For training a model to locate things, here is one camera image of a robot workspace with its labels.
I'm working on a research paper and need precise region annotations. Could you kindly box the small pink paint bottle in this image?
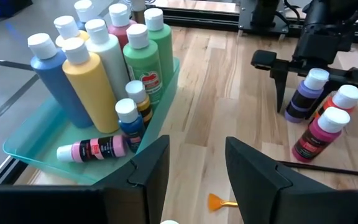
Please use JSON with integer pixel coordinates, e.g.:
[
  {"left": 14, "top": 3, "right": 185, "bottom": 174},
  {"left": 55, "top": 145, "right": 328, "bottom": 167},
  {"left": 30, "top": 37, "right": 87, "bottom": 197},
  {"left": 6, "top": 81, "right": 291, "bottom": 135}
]
[{"left": 55, "top": 134, "right": 129, "bottom": 164}]

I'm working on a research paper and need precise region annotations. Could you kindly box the large yellow paint bottle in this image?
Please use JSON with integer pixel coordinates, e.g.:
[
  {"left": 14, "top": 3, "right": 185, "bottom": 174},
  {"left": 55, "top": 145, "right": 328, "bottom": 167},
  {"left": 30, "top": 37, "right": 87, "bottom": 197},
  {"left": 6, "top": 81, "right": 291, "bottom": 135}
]
[
  {"left": 53, "top": 15, "right": 91, "bottom": 49},
  {"left": 61, "top": 37, "right": 121, "bottom": 135}
]

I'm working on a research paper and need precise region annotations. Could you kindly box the small purple paint bottle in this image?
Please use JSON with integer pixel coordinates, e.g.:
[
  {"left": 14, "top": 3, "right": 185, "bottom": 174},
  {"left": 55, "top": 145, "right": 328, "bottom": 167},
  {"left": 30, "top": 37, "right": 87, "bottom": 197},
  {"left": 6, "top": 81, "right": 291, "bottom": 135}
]
[{"left": 283, "top": 67, "right": 331, "bottom": 124}]

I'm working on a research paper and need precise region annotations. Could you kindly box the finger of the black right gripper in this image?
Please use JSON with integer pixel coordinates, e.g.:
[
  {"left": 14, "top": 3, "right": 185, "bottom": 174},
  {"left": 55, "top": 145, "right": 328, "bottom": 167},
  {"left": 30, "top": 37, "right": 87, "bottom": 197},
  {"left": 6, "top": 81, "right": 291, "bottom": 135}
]
[
  {"left": 306, "top": 83, "right": 337, "bottom": 121},
  {"left": 272, "top": 70, "right": 290, "bottom": 113}
]

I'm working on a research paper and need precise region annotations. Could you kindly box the green translucent plastic tray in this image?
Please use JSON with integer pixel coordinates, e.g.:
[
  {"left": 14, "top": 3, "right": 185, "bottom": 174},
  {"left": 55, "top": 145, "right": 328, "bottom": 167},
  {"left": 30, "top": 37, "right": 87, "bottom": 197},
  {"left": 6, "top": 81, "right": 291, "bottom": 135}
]
[{"left": 2, "top": 57, "right": 181, "bottom": 186}]

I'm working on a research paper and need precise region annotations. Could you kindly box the large green paint bottle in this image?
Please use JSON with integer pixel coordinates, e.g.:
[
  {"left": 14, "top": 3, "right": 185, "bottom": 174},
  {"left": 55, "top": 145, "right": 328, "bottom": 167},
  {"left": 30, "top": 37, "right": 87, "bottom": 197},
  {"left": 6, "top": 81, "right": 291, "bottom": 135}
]
[
  {"left": 122, "top": 22, "right": 165, "bottom": 108},
  {"left": 143, "top": 7, "right": 175, "bottom": 91}
]

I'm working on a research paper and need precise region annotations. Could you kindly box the small gold paint bottle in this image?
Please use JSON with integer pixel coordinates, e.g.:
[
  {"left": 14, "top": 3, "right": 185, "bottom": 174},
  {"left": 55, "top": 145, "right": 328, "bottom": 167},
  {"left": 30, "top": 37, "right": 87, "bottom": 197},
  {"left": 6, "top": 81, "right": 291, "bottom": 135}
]
[{"left": 124, "top": 80, "right": 154, "bottom": 129}]

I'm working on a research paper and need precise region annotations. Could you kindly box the dark thin paintbrush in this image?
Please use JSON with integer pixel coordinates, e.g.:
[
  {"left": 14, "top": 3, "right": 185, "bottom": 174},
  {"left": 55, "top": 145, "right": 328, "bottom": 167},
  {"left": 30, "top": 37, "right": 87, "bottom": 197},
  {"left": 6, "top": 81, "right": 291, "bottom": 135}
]
[{"left": 276, "top": 159, "right": 358, "bottom": 177}]

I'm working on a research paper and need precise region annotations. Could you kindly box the large pinkish red paint bottle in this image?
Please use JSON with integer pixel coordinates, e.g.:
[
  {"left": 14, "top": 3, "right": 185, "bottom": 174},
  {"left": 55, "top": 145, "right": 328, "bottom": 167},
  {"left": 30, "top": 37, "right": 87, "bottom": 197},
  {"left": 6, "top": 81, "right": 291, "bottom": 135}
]
[{"left": 107, "top": 2, "right": 138, "bottom": 52}]

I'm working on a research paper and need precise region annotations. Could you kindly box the large blue paint bottle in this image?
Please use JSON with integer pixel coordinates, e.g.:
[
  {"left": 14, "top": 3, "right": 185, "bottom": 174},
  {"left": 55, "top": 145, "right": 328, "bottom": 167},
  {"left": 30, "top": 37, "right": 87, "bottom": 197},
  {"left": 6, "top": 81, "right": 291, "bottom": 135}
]
[{"left": 27, "top": 32, "right": 94, "bottom": 129}]

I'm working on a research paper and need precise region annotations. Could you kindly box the orange fan paintbrush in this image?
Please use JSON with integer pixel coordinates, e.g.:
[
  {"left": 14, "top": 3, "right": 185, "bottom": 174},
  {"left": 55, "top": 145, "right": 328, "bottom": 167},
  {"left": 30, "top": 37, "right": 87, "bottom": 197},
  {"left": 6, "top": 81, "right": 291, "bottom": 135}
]
[{"left": 207, "top": 192, "right": 239, "bottom": 213}]

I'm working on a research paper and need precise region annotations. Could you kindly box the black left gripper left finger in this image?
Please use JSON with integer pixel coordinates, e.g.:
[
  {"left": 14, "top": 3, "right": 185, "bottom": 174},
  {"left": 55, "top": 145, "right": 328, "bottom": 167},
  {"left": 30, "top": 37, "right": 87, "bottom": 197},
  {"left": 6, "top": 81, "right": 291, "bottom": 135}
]
[{"left": 93, "top": 134, "right": 171, "bottom": 224}]

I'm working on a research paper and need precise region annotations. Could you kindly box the large white paint bottle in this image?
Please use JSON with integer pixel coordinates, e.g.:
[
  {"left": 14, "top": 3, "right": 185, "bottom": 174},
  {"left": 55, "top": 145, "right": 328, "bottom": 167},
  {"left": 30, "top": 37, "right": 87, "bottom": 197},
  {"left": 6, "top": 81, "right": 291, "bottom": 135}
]
[{"left": 84, "top": 18, "right": 131, "bottom": 102}]

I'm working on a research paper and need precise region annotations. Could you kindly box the small navy blue paint bottle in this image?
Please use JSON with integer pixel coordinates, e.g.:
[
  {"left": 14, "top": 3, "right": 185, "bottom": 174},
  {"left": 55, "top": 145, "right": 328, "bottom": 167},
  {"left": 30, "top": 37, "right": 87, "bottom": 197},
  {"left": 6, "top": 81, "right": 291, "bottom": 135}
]
[{"left": 114, "top": 97, "right": 147, "bottom": 154}]

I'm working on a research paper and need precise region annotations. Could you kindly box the small scarlet paint bottle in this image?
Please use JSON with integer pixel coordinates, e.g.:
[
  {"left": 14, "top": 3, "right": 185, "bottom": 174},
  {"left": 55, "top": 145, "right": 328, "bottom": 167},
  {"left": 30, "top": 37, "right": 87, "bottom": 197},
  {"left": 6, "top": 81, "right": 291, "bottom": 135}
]
[{"left": 313, "top": 84, "right": 358, "bottom": 121}]

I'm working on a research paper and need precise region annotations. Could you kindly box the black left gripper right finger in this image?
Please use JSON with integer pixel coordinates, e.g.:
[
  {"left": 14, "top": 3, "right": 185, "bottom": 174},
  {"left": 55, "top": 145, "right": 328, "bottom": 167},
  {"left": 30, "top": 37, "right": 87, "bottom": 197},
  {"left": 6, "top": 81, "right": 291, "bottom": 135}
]
[{"left": 225, "top": 136, "right": 358, "bottom": 224}]

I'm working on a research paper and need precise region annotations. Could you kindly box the black box with blue light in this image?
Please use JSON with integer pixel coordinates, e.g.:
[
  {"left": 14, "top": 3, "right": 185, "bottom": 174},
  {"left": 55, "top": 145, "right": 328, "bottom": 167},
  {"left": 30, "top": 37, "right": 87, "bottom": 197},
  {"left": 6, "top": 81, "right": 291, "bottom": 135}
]
[{"left": 0, "top": 0, "right": 34, "bottom": 18}]

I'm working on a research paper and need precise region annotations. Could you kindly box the small magenta paint bottle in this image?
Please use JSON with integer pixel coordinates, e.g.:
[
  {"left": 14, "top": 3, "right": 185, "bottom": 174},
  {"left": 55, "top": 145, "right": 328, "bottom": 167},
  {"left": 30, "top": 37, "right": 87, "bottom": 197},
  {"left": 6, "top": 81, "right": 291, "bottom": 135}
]
[{"left": 291, "top": 106, "right": 352, "bottom": 164}]

